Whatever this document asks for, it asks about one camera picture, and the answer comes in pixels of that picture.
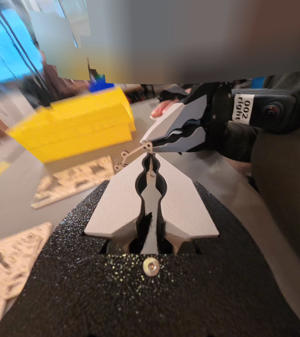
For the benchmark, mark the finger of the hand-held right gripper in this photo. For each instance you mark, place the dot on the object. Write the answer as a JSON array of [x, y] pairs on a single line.
[[186, 143], [173, 118]]

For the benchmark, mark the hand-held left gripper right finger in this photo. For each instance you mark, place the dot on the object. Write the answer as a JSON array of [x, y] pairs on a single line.
[[189, 210]]

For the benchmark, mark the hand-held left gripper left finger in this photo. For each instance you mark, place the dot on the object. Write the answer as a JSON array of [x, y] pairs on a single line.
[[110, 210]]

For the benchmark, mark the wooden bicycle frame part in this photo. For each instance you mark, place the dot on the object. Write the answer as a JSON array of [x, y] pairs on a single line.
[[139, 151]]

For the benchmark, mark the wooden sheet with triangle cutouts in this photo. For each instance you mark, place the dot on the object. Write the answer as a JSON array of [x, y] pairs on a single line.
[[73, 179]]

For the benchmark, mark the wooden sheet with frame cutout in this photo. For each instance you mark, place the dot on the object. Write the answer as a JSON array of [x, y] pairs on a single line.
[[8, 263]]

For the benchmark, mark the person's right forearm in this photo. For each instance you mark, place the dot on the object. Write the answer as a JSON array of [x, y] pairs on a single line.
[[244, 142]]

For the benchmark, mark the person's right hand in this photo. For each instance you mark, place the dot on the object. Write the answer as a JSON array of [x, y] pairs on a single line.
[[160, 109]]

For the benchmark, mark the blue box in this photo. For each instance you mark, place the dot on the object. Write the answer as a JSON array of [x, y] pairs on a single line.
[[101, 84]]

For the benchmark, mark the person's leg in dark trousers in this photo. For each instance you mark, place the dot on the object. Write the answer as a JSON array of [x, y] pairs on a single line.
[[289, 184]]

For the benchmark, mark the yellow plastic bin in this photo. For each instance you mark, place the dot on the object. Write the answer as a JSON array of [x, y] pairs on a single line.
[[81, 126]]

